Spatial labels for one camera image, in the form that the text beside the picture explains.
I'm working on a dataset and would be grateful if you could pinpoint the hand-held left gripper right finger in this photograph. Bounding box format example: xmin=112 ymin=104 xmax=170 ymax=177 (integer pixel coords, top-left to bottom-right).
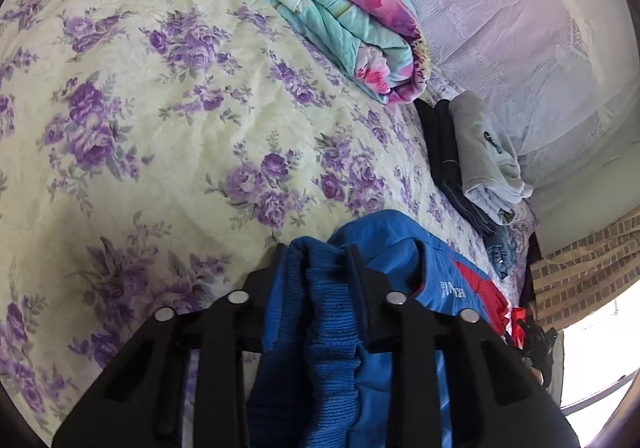
xmin=347 ymin=245 xmax=581 ymax=448

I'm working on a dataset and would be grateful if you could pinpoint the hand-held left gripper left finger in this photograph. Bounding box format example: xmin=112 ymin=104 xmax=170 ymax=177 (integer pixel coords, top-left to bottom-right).
xmin=52 ymin=244 xmax=289 ymax=448

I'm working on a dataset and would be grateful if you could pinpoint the blue jacket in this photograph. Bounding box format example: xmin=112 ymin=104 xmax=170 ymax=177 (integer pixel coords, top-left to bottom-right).
xmin=247 ymin=209 xmax=516 ymax=448

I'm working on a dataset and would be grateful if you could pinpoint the window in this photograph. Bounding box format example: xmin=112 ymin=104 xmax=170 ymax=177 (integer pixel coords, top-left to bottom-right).
xmin=559 ymin=298 xmax=640 ymax=411

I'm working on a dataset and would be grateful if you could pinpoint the beige brick-pattern curtain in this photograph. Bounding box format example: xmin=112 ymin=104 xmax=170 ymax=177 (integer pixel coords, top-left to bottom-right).
xmin=530 ymin=212 xmax=640 ymax=330

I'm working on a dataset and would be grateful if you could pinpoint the folded denim garment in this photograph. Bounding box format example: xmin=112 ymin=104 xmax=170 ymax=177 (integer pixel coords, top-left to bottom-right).
xmin=482 ymin=222 xmax=527 ymax=280

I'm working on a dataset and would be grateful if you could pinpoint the folded black garment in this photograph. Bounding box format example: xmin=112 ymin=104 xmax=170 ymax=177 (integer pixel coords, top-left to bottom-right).
xmin=415 ymin=98 xmax=501 ymax=235

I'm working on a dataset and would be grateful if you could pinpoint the folded grey garment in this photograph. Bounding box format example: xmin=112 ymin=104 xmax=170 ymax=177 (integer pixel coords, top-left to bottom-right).
xmin=447 ymin=92 xmax=534 ymax=225

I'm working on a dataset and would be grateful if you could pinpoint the purple floral bedspread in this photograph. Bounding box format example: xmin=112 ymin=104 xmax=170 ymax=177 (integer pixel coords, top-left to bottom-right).
xmin=0 ymin=0 xmax=541 ymax=448

